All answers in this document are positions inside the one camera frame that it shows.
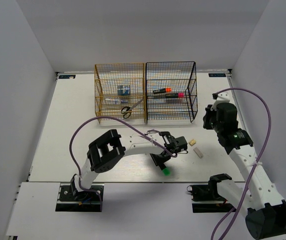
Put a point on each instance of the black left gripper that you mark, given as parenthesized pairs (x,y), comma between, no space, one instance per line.
(158,162)

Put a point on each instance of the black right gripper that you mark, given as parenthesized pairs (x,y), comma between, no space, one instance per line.
(205,118)

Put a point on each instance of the green cap black highlighter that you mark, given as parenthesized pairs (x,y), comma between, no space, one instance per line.
(165,170)

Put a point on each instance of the pink cap black highlighter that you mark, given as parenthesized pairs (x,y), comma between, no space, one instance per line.
(174,95)

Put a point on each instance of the orange cap black highlighter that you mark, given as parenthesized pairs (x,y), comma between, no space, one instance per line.
(162,91)

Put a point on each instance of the black handled scissors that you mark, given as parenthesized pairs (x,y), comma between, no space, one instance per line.
(127,111)

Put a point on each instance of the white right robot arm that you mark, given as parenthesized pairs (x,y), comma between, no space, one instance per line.
(262,206)

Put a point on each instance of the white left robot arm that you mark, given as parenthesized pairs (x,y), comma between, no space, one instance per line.
(107,150)

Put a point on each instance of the tan yellow eraser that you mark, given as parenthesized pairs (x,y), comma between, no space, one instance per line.
(192,142)

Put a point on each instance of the white eraser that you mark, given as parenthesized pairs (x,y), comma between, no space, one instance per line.
(198,152)

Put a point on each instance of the right blue table label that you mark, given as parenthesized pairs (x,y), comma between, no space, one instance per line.
(217,75)

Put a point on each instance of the blue table label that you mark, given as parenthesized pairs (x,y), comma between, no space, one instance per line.
(217,75)
(65,76)

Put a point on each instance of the blue white small box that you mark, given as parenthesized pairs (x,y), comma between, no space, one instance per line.
(123,90)

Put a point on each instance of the left blue table label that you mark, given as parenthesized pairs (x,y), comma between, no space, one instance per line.
(65,76)

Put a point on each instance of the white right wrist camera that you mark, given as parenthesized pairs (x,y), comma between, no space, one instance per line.
(219,98)

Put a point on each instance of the black wire basket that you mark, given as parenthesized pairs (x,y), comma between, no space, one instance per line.
(180,77)

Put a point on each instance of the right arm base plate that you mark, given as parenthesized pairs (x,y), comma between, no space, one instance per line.
(204,202)

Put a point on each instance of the yellow wire basket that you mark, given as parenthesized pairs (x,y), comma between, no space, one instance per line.
(107,77)

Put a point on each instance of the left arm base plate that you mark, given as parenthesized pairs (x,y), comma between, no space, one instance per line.
(83,202)

